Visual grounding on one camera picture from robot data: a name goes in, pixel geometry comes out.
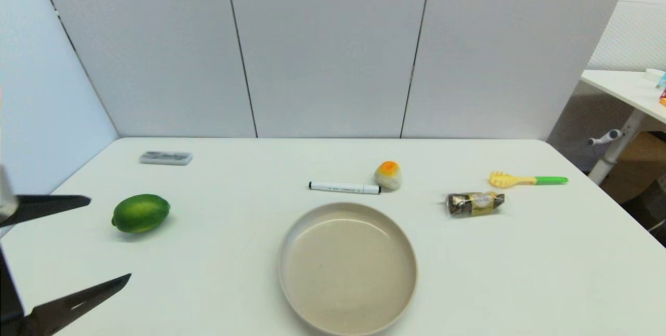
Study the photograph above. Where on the green lime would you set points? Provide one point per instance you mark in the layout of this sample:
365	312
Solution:
140	213

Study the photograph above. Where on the blue small item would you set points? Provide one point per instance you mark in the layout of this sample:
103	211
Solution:
663	81

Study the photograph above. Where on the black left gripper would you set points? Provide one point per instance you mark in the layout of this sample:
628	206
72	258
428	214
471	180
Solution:
8	305

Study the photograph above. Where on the gold wrapped candy pack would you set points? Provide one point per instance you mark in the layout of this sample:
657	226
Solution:
474	204

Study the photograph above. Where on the orange small item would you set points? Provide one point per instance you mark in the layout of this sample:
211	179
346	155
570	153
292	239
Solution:
663	99

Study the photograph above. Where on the brown cardboard box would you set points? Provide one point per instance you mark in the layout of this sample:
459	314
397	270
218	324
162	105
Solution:
637	167

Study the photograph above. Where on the white marker with black cap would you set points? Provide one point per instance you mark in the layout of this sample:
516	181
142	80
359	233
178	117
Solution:
343	188

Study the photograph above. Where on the beige round plate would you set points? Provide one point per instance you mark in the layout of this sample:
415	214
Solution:
347	268

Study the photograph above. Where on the white pegboard panel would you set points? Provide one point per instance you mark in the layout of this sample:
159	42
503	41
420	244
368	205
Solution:
635	34

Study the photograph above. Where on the white side table leg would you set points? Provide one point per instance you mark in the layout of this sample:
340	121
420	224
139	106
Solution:
616	151

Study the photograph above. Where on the white toy egg orange yolk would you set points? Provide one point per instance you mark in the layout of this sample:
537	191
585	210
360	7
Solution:
388	176

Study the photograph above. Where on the white side table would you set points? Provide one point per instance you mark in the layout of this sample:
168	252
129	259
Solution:
627	89

